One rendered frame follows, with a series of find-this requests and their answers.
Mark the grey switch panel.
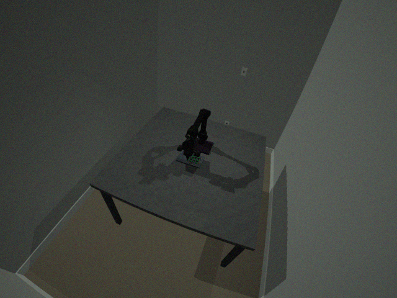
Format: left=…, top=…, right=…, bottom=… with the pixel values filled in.
left=176, top=150, right=205, bottom=169

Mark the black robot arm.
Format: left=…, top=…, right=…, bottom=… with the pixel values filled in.
left=182, top=109, right=211, bottom=156

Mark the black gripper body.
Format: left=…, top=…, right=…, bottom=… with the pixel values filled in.
left=177, top=145, right=201, bottom=157

